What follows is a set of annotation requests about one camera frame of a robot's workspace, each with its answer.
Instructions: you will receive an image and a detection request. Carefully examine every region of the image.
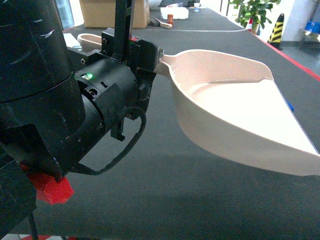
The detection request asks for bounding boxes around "large open cardboard box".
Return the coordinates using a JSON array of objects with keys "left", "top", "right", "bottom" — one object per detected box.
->
[{"left": 79, "top": 0, "right": 150, "bottom": 29}]

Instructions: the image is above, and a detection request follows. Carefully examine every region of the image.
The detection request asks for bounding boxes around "yellow black traffic cone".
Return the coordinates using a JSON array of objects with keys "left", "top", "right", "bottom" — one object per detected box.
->
[{"left": 267, "top": 13, "right": 285, "bottom": 51}]

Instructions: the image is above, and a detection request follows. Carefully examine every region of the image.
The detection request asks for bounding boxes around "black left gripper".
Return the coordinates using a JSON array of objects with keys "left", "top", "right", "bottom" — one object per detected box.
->
[{"left": 69, "top": 28, "right": 160, "bottom": 141}]

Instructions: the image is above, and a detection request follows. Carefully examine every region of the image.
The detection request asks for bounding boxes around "wooden brush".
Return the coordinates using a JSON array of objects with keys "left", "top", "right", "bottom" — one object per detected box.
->
[{"left": 155, "top": 18, "right": 173, "bottom": 29}]

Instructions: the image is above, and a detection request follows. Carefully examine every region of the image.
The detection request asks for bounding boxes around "red plastic bracket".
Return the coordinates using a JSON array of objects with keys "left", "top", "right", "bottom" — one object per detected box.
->
[{"left": 20, "top": 164, "right": 74, "bottom": 205}]

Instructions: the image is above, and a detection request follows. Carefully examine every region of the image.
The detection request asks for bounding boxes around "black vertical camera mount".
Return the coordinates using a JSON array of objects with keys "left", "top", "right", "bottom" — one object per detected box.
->
[{"left": 112, "top": 0, "right": 135, "bottom": 62}]

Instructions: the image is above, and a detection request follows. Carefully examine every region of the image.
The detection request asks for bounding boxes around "white foam box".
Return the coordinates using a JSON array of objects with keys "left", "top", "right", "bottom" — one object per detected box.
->
[{"left": 160, "top": 7, "right": 189, "bottom": 20}]

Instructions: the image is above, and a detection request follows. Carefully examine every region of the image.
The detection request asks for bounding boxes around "blue plastic part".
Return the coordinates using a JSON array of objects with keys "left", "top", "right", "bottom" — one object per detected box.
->
[{"left": 286, "top": 101, "right": 295, "bottom": 112}]

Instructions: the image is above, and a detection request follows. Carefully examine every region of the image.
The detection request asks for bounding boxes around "black cable loop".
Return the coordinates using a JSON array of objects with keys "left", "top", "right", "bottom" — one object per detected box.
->
[{"left": 72, "top": 106, "right": 148, "bottom": 176}]

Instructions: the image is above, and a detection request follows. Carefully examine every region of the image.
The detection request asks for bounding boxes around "orange small bottle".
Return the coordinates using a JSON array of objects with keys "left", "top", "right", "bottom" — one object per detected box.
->
[{"left": 167, "top": 14, "right": 174, "bottom": 25}]

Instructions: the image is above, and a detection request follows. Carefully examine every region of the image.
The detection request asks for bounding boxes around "beige plastic scoop tray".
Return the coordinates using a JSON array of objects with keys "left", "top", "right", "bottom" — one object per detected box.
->
[{"left": 77, "top": 33, "right": 320, "bottom": 177}]

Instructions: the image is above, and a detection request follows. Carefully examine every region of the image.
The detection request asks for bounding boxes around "steel shelf rack left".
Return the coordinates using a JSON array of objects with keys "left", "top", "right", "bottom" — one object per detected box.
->
[{"left": 298, "top": 20, "right": 320, "bottom": 48}]

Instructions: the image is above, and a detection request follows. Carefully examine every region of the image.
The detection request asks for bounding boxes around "red white traffic cone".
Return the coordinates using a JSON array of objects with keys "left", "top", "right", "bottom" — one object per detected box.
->
[{"left": 246, "top": 18, "right": 253, "bottom": 32}]

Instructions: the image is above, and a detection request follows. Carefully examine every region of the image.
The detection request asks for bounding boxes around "potted green plant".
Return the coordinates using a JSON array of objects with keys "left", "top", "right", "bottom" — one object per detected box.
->
[{"left": 228, "top": 0, "right": 281, "bottom": 35}]

